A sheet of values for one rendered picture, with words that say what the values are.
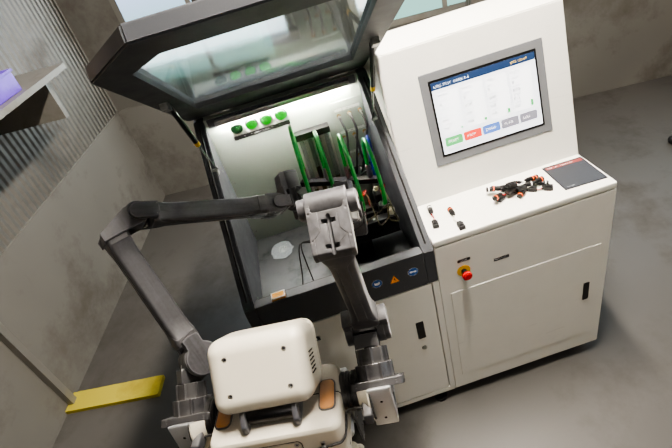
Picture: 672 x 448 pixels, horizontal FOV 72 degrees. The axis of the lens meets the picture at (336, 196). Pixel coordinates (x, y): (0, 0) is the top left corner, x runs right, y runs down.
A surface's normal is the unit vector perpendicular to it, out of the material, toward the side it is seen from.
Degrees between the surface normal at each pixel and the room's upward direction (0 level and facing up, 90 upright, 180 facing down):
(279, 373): 48
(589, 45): 90
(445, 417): 0
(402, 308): 90
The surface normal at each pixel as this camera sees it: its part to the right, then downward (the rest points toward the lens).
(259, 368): -0.12, -0.11
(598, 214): 0.20, 0.53
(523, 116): 0.14, 0.32
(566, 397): -0.24, -0.79
